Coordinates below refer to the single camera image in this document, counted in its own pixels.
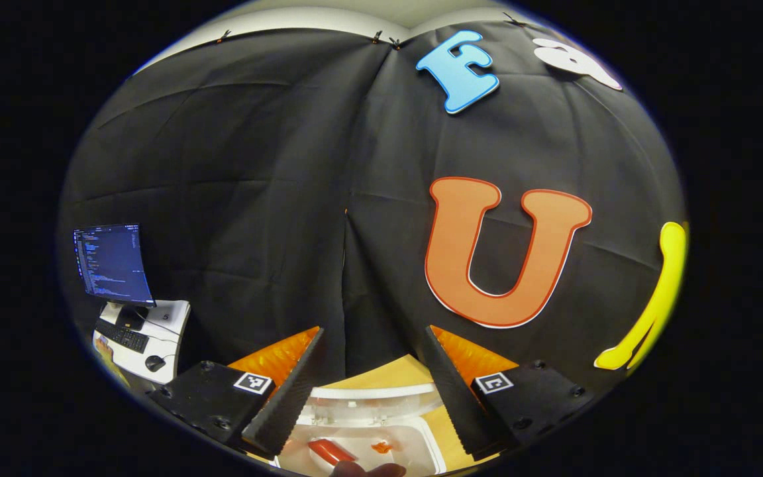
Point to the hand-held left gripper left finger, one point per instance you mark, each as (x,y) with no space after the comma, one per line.
(292,397)

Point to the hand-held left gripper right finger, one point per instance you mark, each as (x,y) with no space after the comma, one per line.
(451,397)

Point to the red pop can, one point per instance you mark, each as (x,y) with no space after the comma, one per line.
(330,452)

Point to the white desktop garbage bin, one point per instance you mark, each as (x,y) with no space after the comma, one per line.
(414,457)

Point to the orange paper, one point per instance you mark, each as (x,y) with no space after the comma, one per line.
(381,447)

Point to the black computer mouse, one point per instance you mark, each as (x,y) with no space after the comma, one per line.
(155,362)

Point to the white side desk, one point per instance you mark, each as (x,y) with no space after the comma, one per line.
(173,315)

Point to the black keyboard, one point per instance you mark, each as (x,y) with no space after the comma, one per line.
(123,339)

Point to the black backdrop cloth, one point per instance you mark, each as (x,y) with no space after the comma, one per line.
(255,199)

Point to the computer monitor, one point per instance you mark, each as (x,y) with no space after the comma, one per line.
(113,265)

